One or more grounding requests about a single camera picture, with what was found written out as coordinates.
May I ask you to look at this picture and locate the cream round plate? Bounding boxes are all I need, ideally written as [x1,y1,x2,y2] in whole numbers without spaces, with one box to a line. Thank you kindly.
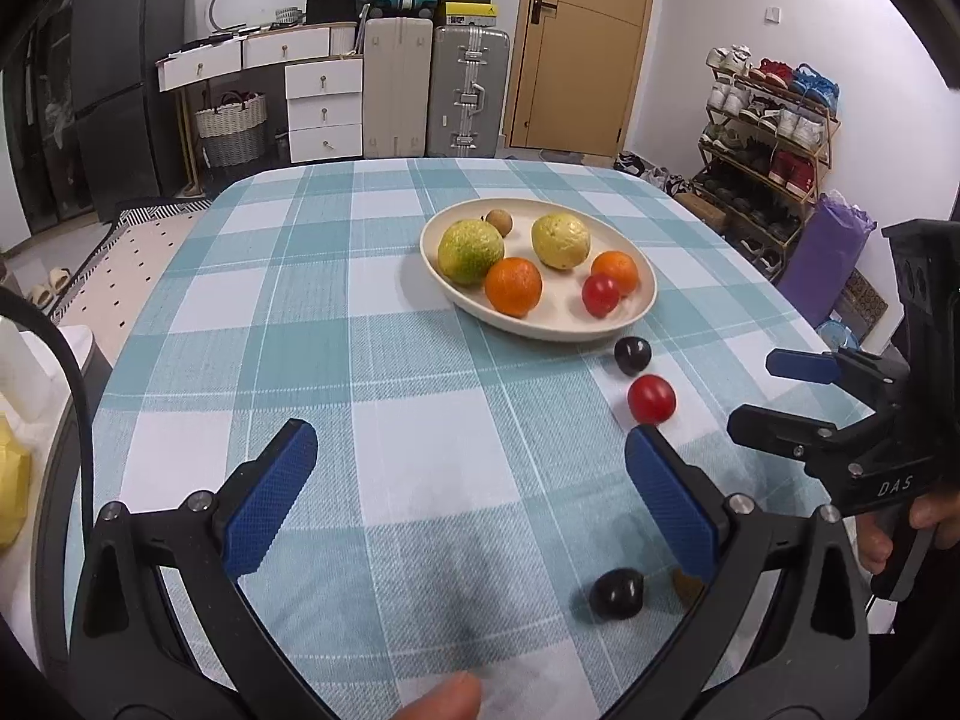
[420,199,659,342]

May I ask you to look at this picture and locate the shoes beside door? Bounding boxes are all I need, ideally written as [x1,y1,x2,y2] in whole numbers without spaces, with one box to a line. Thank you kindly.
[615,152,687,196]

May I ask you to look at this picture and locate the white desk with drawers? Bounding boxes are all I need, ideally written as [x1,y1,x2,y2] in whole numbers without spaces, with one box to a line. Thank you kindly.
[156,24,361,91]

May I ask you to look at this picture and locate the small yellow-orange loquat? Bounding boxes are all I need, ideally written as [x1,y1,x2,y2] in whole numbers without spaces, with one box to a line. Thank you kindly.
[671,568,706,610]

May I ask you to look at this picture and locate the dark glass sliding door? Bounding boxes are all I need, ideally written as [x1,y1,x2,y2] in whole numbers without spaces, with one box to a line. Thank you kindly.
[0,0,80,241]

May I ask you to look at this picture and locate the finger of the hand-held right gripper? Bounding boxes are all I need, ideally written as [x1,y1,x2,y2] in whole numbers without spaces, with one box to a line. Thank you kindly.
[766,349,910,410]
[727,403,893,477]

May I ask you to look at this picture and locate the teal checked tablecloth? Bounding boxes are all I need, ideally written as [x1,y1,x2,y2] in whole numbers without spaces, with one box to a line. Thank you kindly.
[64,157,878,720]

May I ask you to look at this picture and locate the person's left hand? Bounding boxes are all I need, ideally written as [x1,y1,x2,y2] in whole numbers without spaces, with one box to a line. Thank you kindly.
[390,671,482,720]

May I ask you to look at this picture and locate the wooden door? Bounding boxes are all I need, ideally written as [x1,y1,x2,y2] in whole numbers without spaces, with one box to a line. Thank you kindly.
[501,0,659,153]

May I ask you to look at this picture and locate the purple bag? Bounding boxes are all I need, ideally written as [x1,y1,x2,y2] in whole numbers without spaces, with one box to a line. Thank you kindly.
[776,191,877,308]

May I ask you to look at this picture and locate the wooden shoe rack with shoes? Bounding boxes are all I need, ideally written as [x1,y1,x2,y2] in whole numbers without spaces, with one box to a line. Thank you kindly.
[694,45,841,278]

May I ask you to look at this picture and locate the beige suitcase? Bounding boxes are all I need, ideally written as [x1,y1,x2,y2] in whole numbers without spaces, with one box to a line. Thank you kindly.
[363,15,434,160]

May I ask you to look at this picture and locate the white paper roll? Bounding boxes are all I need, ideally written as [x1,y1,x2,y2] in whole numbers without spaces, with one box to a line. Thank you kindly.
[0,315,61,421]

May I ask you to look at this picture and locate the yellow-green guava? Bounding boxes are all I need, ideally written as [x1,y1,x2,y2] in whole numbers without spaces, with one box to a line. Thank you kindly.
[438,219,505,286]

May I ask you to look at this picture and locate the dark purple plum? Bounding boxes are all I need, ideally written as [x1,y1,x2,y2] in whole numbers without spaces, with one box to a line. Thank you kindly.
[614,337,652,376]
[589,568,646,621]

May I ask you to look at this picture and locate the large orange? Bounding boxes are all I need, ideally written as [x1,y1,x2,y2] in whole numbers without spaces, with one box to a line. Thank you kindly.
[484,257,543,318]

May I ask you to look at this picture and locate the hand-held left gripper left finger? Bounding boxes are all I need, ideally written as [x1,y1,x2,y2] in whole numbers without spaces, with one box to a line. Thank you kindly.
[69,420,335,720]

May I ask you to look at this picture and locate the black cable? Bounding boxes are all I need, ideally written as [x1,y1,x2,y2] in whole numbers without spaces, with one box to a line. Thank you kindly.
[0,289,95,533]

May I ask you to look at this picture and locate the black box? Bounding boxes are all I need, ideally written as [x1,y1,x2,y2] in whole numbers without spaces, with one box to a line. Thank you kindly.
[305,0,368,25]

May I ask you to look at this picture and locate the person's right hand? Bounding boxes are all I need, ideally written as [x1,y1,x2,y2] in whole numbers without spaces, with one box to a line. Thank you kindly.
[859,487,960,575]

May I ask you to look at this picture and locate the yellow guava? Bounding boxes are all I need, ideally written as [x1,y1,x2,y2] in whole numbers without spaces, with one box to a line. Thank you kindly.
[532,213,592,271]

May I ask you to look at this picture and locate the white drawer cabinet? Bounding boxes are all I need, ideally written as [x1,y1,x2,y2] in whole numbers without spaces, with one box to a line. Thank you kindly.
[285,58,365,164]

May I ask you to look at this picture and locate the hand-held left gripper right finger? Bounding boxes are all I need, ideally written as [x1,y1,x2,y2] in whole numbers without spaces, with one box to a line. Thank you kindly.
[607,425,871,720]

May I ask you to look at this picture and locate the silver grey suitcase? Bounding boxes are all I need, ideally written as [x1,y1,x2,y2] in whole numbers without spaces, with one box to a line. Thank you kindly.
[427,25,511,158]

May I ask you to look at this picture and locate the dark grey refrigerator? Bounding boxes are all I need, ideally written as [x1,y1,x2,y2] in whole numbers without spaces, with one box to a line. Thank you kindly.
[71,0,188,222]

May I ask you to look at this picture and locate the small orange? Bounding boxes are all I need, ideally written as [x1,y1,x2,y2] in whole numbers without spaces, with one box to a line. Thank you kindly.
[591,250,640,295]

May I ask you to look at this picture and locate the red cherry tomato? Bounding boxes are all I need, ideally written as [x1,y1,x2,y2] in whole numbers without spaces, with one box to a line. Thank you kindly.
[627,375,677,425]
[582,274,622,318]

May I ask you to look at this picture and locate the woven laundry basket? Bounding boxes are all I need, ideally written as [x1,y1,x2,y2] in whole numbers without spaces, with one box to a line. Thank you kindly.
[196,90,269,168]

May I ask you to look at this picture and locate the brown patterned box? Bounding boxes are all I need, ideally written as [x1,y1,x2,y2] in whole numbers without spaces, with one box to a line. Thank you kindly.
[832,270,890,331]

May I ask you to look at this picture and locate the dotted cream rug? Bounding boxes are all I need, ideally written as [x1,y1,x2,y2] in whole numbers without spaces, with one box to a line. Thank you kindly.
[60,202,215,331]

